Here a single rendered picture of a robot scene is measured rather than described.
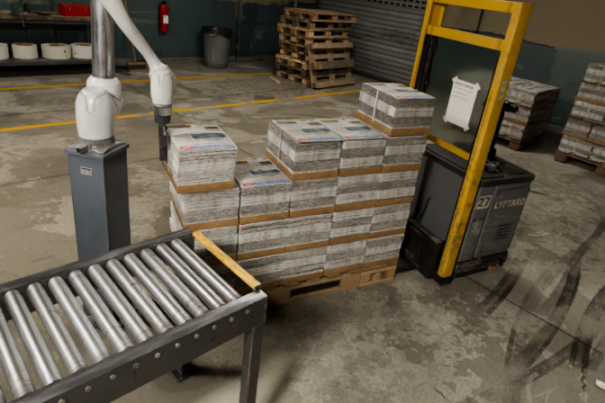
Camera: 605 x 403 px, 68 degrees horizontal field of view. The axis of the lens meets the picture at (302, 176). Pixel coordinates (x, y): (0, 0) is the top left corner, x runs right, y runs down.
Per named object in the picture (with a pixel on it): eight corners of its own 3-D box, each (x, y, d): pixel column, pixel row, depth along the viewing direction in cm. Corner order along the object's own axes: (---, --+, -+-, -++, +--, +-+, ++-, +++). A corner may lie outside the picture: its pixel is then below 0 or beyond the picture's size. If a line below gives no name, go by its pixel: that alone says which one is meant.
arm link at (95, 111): (73, 139, 200) (68, 91, 192) (83, 126, 217) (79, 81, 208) (112, 141, 204) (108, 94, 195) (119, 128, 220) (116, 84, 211)
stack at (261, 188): (169, 284, 279) (168, 161, 246) (331, 255, 330) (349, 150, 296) (182, 326, 248) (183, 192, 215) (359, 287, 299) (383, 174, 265)
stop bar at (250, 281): (199, 233, 189) (199, 229, 188) (262, 288, 161) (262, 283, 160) (192, 236, 187) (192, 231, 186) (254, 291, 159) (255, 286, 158)
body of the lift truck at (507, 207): (392, 232, 372) (413, 142, 339) (443, 224, 395) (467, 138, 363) (451, 282, 316) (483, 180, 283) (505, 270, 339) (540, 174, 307)
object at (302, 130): (270, 120, 259) (270, 119, 259) (313, 120, 272) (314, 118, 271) (298, 143, 230) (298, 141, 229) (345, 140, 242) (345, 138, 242)
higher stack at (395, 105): (330, 255, 330) (360, 81, 278) (365, 249, 343) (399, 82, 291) (358, 287, 298) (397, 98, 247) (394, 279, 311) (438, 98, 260)
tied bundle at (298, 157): (264, 156, 270) (267, 119, 261) (307, 153, 283) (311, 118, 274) (291, 182, 240) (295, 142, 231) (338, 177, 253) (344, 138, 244)
